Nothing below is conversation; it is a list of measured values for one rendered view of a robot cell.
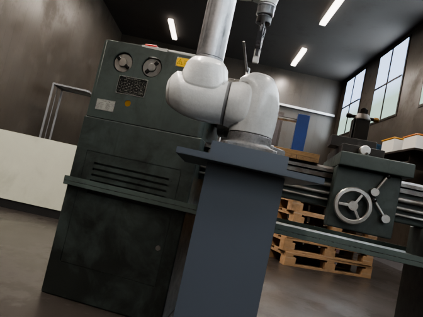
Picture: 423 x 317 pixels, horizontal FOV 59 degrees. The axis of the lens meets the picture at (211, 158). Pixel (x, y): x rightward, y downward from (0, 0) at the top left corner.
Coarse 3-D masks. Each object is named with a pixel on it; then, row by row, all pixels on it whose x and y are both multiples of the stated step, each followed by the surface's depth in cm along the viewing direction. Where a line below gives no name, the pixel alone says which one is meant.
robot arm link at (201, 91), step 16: (208, 0) 130; (224, 0) 127; (208, 16) 128; (224, 16) 128; (208, 32) 127; (224, 32) 128; (208, 48) 127; (224, 48) 130; (192, 64) 126; (208, 64) 125; (224, 64) 130; (176, 80) 126; (192, 80) 125; (208, 80) 124; (224, 80) 127; (176, 96) 126; (192, 96) 124; (208, 96) 124; (224, 96) 124; (192, 112) 127; (208, 112) 126; (224, 112) 125
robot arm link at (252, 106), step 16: (240, 80) 129; (256, 80) 125; (272, 80) 127; (240, 96) 124; (256, 96) 123; (272, 96) 125; (240, 112) 123; (256, 112) 123; (272, 112) 125; (240, 128) 124; (256, 128) 123; (272, 128) 126
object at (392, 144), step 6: (390, 138) 589; (396, 138) 579; (402, 138) 577; (384, 144) 609; (390, 144) 586; (396, 144) 577; (402, 144) 577; (384, 150) 604; (390, 150) 581; (396, 150) 576
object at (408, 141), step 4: (404, 136) 551; (408, 136) 542; (412, 136) 528; (416, 136) 518; (420, 136) 517; (404, 140) 550; (408, 140) 539; (412, 140) 526; (416, 140) 517; (420, 140) 517; (404, 144) 548; (408, 144) 537; (412, 144) 524; (416, 144) 517; (420, 144) 516; (404, 148) 545
